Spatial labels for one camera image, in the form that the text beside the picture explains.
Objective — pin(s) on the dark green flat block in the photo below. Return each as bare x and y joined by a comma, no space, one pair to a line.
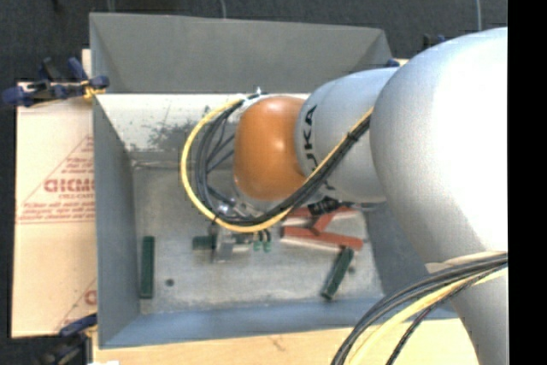
147,267
337,272
201,243

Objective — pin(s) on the grey metal bin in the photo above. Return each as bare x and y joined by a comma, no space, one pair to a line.
239,55

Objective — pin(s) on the red-brown flat block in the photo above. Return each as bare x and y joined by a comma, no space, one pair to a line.
325,239
325,223
304,211

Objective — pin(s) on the brown cardboard board red print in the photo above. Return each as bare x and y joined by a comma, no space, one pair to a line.
51,252

